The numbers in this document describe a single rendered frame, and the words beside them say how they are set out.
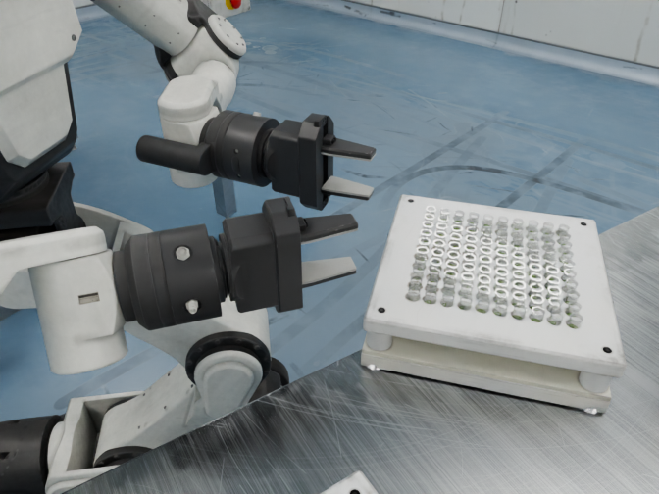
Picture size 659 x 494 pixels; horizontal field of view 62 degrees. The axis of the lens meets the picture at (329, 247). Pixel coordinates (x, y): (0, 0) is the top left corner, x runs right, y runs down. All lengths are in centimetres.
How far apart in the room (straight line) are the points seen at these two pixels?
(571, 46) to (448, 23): 96
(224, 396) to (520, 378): 54
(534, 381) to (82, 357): 42
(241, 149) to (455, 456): 41
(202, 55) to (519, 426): 72
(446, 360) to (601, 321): 16
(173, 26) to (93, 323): 57
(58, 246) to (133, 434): 70
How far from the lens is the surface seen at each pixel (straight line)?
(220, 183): 215
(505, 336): 56
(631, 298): 77
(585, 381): 60
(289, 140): 66
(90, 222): 96
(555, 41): 434
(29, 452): 124
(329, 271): 55
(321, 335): 177
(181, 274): 49
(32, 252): 49
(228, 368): 92
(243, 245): 49
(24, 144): 74
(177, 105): 73
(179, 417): 109
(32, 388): 184
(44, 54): 75
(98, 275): 50
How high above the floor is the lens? 128
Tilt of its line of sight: 37 degrees down
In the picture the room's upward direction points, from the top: straight up
